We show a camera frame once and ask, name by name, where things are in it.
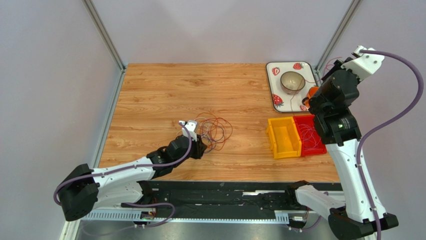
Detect thin red wire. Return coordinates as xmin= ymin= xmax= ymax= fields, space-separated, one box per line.
xmin=289 ymin=56 xmax=344 ymax=117

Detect coloured wire bundle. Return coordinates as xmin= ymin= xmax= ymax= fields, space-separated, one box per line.
xmin=192 ymin=112 xmax=234 ymax=154

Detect thin white wire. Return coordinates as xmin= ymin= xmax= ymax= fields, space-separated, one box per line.
xmin=297 ymin=123 xmax=324 ymax=152

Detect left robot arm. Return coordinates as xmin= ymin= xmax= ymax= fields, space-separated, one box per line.
xmin=54 ymin=135 xmax=207 ymax=222

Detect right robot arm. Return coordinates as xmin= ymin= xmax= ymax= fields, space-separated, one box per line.
xmin=287 ymin=55 xmax=399 ymax=240

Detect orange mug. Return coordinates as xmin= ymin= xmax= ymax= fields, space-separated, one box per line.
xmin=301 ymin=86 xmax=319 ymax=109

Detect beige ceramic bowl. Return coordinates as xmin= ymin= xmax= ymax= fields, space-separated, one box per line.
xmin=280 ymin=71 xmax=306 ymax=95

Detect strawberry pattern tray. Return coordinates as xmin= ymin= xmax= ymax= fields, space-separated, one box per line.
xmin=265 ymin=61 xmax=317 ymax=113

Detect red plastic bin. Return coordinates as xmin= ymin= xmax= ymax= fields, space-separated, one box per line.
xmin=293 ymin=115 xmax=327 ymax=157

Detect yellow plastic bin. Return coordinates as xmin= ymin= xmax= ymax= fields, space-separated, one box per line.
xmin=266 ymin=116 xmax=302 ymax=160

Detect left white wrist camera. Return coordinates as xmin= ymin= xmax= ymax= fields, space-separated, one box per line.
xmin=178 ymin=120 xmax=199 ymax=141

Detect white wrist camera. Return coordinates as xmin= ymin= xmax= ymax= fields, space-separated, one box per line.
xmin=178 ymin=120 xmax=199 ymax=141
xmin=341 ymin=45 xmax=385 ymax=82

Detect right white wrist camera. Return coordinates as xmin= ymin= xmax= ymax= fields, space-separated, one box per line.
xmin=341 ymin=45 xmax=385 ymax=82

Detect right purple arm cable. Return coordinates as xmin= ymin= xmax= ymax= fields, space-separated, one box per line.
xmin=289 ymin=49 xmax=425 ymax=240

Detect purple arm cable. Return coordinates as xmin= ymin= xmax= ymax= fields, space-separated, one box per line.
xmin=53 ymin=121 xmax=194 ymax=229
xmin=289 ymin=49 xmax=425 ymax=240

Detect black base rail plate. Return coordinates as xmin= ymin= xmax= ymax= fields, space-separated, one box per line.
xmin=120 ymin=179 xmax=320 ymax=221

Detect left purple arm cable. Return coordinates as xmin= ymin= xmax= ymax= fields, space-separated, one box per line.
xmin=53 ymin=121 xmax=194 ymax=229

